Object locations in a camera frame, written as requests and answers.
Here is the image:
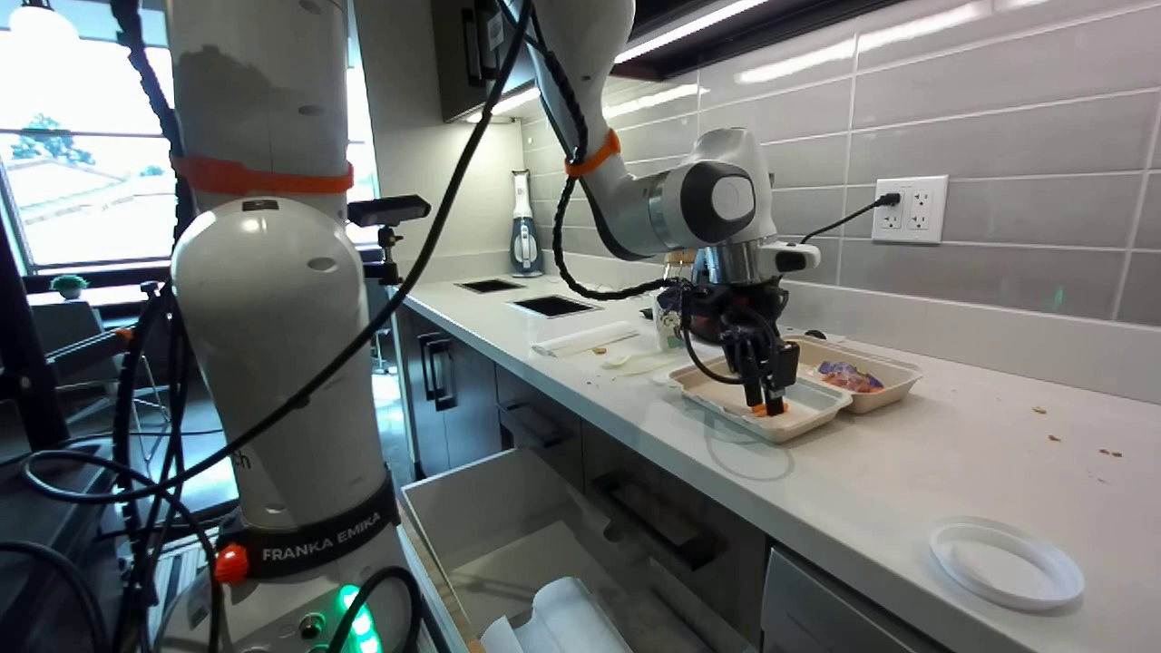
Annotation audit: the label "black camera on tripod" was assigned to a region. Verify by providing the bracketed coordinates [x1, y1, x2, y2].
[346, 194, 435, 288]

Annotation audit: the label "white paper towel stack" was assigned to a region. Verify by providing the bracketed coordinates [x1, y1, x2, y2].
[478, 573, 633, 653]

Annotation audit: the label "black plug with cable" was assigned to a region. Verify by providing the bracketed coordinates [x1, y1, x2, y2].
[794, 190, 906, 248]

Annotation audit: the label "grey base cabinets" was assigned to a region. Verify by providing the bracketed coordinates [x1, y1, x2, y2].
[397, 305, 1161, 653]

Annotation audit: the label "dark upper wall cabinet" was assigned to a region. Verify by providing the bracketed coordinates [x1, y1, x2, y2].
[427, 0, 776, 122]

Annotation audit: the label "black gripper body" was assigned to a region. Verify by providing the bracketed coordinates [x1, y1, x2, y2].
[680, 272, 794, 354]

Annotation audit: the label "white round plastic lid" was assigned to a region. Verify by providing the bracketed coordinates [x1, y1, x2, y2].
[926, 515, 1088, 616]

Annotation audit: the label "white and dark bottle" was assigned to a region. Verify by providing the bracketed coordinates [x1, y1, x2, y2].
[505, 167, 544, 279]

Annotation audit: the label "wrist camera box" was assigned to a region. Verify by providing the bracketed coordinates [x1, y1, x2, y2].
[758, 242, 823, 275]

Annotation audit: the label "bright window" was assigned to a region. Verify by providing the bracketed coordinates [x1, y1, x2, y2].
[0, 0, 367, 275]

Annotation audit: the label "white wall outlet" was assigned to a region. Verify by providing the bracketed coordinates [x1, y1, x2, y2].
[869, 174, 952, 248]

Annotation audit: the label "beige clamshell food container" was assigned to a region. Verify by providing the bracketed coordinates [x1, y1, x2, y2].
[649, 334, 926, 449]

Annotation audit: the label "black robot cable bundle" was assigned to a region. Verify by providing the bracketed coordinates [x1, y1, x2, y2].
[22, 0, 804, 653]

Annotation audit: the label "open white drawer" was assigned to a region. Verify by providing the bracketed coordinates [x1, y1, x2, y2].
[397, 448, 681, 653]

